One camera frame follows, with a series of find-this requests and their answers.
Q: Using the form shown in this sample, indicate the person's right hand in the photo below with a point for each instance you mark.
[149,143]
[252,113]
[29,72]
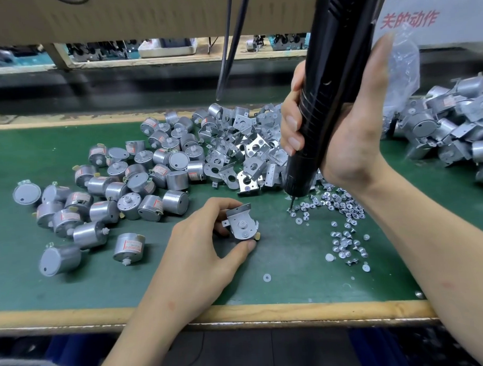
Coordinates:
[358,137]

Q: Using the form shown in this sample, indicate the person's left hand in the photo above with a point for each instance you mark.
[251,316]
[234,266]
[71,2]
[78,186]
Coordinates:
[193,265]

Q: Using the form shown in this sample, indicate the silver round motor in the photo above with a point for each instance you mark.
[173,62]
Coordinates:
[247,233]

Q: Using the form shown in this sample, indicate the silver metal bracket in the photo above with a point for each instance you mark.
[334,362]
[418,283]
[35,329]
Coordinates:
[239,219]

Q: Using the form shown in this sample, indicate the black electric screwdriver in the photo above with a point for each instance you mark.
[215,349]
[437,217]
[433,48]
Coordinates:
[332,67]

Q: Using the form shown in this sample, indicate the pile of assembled motors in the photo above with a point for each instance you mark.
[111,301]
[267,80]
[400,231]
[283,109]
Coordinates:
[453,126]

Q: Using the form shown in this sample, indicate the pile of silver motors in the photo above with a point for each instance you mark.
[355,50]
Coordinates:
[100,202]

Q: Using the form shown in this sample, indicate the pile of metal brackets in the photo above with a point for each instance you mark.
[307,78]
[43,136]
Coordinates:
[232,146]

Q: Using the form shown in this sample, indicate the person's right forearm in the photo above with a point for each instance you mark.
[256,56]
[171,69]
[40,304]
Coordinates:
[442,269]

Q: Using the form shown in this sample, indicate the small clear plastic bag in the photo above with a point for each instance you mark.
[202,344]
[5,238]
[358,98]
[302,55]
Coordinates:
[404,72]

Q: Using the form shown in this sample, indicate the scatter of small silver screws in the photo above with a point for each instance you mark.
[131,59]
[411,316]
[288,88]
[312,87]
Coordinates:
[338,225]

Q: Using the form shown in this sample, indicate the white paper sign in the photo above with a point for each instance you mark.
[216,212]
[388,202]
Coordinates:
[441,12]

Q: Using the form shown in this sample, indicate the blue plastic bin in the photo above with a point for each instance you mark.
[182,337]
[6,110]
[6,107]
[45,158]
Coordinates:
[74,357]

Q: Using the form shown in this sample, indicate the green bench mat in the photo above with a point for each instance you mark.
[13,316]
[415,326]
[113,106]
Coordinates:
[24,291]

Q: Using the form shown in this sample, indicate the dark blue crate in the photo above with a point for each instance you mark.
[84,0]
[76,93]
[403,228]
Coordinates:
[378,350]

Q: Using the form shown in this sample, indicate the brown back panel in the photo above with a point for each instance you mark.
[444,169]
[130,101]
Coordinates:
[157,16]

